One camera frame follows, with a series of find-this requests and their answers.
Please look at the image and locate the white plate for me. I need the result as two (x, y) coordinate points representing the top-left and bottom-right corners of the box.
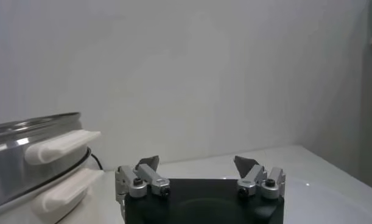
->
(173, 173), (372, 224)

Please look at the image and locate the stainless steel steamer basket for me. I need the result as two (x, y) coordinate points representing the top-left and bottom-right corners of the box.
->
(0, 111), (102, 211)

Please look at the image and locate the black cooker power cord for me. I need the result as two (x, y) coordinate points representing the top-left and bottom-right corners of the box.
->
(90, 153), (105, 171)

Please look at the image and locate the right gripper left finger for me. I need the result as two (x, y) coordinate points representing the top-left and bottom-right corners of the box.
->
(114, 155), (172, 203)

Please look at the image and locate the white electric cooker base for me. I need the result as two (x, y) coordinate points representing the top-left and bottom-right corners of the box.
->
(0, 147), (105, 224)

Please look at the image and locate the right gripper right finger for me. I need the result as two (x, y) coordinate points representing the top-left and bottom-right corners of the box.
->
(233, 155), (286, 200)

